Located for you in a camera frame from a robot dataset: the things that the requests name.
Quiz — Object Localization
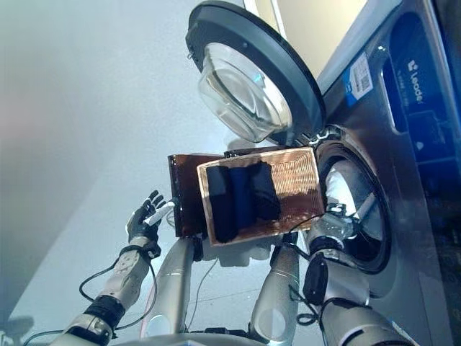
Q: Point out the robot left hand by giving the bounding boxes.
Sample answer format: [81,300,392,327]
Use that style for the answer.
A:
[125,190,176,246]

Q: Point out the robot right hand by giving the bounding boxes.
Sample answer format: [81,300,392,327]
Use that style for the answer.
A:
[344,192,377,241]

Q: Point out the white garment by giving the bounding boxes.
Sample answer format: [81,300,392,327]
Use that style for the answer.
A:
[323,167,372,221]

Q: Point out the black garment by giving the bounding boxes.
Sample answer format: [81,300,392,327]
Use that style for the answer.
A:
[205,165,238,243]
[248,161,282,221]

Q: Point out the blue garment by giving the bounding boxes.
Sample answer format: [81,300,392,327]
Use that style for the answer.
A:
[229,168,257,226]

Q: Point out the grey front-load washing machine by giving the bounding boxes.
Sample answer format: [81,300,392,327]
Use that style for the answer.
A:
[269,0,461,346]

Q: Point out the glossy brown wooden stool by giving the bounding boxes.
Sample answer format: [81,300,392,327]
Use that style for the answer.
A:
[167,147,289,239]

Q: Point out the robot left silver leg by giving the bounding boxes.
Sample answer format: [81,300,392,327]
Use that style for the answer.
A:
[155,236,205,338]

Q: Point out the robot silver leg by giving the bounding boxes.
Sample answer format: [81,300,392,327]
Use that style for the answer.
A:
[155,236,205,338]
[250,244,302,343]

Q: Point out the tan wicker laundry basket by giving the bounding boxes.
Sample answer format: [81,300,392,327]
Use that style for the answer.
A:
[196,146,323,248]

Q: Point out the rolled black garment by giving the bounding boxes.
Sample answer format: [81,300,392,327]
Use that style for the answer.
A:
[205,165,238,243]

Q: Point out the robot right silver leg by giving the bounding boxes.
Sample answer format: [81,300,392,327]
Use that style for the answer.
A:
[250,244,302,343]

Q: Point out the robot grey torso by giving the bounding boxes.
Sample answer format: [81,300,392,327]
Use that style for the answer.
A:
[143,329,325,346]

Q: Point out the blue white energy sticker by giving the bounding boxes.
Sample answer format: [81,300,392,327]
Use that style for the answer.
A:
[341,52,374,107]

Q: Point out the round glass washer door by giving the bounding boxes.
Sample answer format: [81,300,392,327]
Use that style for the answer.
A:
[185,1,327,145]

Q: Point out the white counter cabinet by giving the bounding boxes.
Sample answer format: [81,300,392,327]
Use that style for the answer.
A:
[243,0,368,39]

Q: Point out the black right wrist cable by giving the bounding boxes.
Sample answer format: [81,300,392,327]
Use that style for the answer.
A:
[284,205,364,325]

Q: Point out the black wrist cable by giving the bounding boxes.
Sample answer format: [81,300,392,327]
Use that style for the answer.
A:
[284,205,364,325]
[21,252,159,346]

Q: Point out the thin grey floor cable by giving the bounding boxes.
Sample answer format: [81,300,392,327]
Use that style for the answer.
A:
[187,257,221,332]

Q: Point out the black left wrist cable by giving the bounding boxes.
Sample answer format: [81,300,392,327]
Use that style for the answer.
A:
[21,252,159,346]

